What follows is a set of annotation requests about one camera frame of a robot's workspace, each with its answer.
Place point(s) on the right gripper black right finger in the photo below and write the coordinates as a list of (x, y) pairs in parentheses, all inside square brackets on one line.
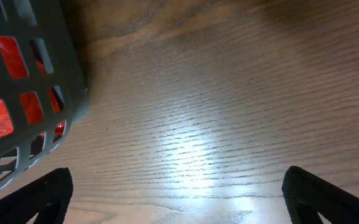
[(308, 198)]

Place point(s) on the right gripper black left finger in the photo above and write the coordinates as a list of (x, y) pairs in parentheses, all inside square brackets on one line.
[(46, 199)]

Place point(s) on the orange snack bag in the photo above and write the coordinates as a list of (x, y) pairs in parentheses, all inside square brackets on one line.
[(17, 70)]

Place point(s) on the grey plastic slotted basket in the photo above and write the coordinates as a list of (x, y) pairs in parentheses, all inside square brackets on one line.
[(53, 92)]

